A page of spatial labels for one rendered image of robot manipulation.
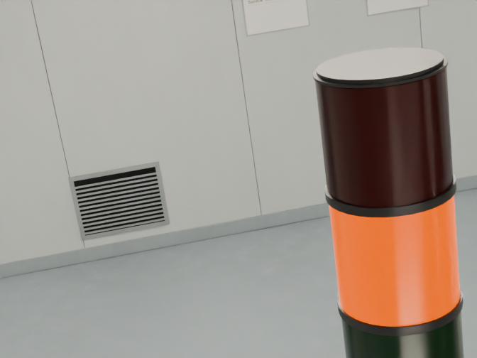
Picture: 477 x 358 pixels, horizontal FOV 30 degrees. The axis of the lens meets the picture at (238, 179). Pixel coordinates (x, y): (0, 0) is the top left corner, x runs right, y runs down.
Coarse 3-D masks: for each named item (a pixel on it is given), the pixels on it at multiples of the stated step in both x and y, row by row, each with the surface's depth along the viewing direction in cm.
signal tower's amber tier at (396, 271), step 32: (352, 224) 34; (384, 224) 33; (416, 224) 33; (448, 224) 34; (352, 256) 34; (384, 256) 33; (416, 256) 33; (448, 256) 34; (352, 288) 35; (384, 288) 34; (416, 288) 34; (448, 288) 34; (384, 320) 34; (416, 320) 34
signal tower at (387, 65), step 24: (384, 48) 35; (408, 48) 35; (336, 72) 33; (360, 72) 32; (384, 72) 32; (408, 72) 31; (432, 72) 31; (360, 216) 33; (384, 216) 33; (456, 312) 35
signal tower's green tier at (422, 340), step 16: (352, 336) 36; (368, 336) 35; (384, 336) 35; (400, 336) 34; (416, 336) 34; (432, 336) 35; (448, 336) 35; (352, 352) 36; (368, 352) 35; (384, 352) 35; (400, 352) 35; (416, 352) 35; (432, 352) 35; (448, 352) 35
